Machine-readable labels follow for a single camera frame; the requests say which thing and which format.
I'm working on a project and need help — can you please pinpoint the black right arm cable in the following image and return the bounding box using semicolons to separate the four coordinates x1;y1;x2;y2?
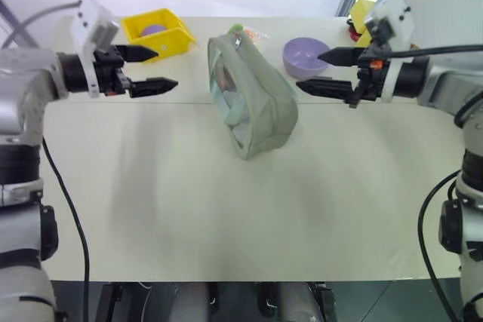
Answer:
379;44;483;322

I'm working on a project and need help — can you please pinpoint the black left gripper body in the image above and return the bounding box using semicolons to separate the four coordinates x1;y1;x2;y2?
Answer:
92;45;134;97

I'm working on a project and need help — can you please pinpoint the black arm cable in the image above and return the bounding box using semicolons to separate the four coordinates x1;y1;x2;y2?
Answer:
379;44;483;322
40;136;91;322

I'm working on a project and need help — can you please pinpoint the grey metal frame bar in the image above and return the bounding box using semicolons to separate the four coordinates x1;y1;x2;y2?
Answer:
0;0;40;49

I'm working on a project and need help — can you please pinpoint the purple round object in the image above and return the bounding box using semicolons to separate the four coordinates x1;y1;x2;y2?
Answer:
140;24;167;38

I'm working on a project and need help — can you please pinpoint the grey-green zippered pouch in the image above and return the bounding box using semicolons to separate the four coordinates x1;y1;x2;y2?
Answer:
207;31;300;161

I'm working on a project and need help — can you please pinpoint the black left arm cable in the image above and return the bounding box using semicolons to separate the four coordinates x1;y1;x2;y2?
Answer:
40;136;91;322

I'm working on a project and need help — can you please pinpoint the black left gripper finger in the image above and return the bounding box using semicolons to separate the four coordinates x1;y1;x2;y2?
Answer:
114;44;159;64
127;77;180;100

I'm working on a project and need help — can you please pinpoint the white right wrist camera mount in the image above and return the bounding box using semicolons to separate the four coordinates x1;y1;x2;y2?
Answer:
363;0;415;103

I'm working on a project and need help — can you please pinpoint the grey rounded robot leg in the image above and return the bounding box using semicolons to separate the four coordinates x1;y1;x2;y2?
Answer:
174;282;211;322
278;282;321;322

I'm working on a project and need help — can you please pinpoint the yellow plastic bin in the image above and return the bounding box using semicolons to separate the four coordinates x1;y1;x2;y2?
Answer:
120;8;198;61

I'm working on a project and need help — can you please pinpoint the yellow box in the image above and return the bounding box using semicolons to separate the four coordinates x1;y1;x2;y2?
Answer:
348;0;379;48

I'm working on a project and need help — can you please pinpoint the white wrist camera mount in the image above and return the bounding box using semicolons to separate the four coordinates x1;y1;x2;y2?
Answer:
363;0;415;103
70;0;121;98

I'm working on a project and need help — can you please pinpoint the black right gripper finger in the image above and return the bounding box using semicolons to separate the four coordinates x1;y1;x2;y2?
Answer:
317;47;364;68
295;77;358;101

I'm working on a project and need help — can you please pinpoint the purple plastic bowl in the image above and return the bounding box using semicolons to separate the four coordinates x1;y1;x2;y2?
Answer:
282;37;331;78

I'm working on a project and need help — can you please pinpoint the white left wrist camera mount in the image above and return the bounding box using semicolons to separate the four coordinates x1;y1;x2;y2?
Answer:
70;0;121;98

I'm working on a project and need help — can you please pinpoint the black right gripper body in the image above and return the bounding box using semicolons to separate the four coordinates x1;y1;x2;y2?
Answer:
343;39;389;110

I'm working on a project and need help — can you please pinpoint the grey cable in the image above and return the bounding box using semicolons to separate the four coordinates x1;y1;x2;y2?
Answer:
0;0;83;50

